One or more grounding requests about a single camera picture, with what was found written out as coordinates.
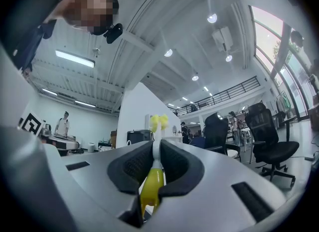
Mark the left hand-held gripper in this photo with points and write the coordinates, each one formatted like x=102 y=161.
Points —
x=31 y=125

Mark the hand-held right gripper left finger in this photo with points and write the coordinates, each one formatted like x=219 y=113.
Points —
x=94 y=176

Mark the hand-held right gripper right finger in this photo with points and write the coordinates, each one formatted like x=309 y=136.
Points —
x=219 y=196

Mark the yellow sponge brush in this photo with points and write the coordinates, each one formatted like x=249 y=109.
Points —
x=152 y=186

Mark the steel kettle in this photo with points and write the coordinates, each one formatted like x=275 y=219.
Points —
x=46 y=130

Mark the dark blue office chair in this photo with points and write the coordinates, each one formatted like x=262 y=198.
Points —
x=198 y=142

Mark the black equipment case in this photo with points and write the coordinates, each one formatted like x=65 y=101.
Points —
x=138 y=137

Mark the black office chair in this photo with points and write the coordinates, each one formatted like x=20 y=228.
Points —
x=215 y=131
x=261 y=131

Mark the long ceiling lamp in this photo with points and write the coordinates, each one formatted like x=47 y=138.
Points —
x=74 y=58

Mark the person's black shirt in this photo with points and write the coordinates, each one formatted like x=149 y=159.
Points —
x=25 y=26

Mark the black mezzanine railing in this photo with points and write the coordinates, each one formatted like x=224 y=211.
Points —
x=234 y=90

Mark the clothes rack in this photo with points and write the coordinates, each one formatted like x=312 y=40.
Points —
x=284 y=103

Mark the round pendant lamp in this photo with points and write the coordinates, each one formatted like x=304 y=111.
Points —
x=211 y=18
x=229 y=58
x=168 y=53
x=195 y=78

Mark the person's head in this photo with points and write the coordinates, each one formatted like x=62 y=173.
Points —
x=87 y=11

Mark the white ceiling air conditioner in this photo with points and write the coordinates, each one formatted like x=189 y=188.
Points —
x=222 y=39

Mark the black head-mounted camera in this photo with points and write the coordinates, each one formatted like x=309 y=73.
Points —
x=113 y=34

